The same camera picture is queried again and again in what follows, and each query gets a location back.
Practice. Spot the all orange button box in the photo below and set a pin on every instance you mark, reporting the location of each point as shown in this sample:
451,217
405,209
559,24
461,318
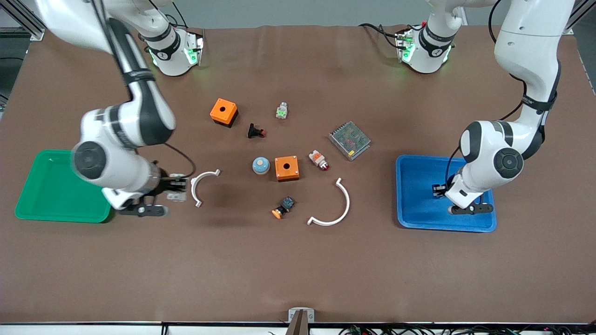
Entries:
286,168

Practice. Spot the yellow blue push button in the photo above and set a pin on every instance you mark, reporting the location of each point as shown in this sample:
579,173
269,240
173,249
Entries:
285,205

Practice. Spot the green plastic tray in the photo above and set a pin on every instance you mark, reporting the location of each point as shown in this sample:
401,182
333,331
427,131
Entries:
42,195

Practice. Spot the blue dome buzzer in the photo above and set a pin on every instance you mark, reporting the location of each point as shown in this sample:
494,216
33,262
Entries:
260,166

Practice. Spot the small white arc bracket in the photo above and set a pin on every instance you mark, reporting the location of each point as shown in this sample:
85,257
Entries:
193,188

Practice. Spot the aluminium frame profile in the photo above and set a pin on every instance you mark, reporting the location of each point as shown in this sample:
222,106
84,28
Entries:
569,29
25,21

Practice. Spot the blue plastic tray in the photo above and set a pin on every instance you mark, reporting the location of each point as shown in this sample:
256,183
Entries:
419,209

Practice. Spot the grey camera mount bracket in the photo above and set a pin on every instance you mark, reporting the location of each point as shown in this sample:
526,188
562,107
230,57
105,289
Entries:
301,316

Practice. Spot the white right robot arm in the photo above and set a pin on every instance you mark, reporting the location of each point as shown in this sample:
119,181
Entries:
116,130

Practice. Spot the metal mesh power supply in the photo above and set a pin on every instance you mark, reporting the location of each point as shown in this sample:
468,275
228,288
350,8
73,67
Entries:
349,140

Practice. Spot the white red circuit breaker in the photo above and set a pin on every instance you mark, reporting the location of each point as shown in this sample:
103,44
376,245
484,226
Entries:
178,196

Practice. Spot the large white arc bracket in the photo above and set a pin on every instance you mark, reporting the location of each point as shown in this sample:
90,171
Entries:
347,200

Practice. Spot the red orange indicator lamp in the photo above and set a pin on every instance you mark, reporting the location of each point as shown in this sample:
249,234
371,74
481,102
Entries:
318,159

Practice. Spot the brown table mat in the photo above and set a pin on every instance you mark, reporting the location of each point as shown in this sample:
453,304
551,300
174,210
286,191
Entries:
298,265

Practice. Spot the green white push button switch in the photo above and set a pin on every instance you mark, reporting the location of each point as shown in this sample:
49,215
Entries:
281,111

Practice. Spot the black red push button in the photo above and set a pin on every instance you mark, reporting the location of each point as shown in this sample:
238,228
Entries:
254,131

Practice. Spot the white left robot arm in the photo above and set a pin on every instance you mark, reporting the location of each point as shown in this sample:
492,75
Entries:
526,60

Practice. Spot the orange button box black base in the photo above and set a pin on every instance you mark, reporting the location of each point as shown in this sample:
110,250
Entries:
222,110

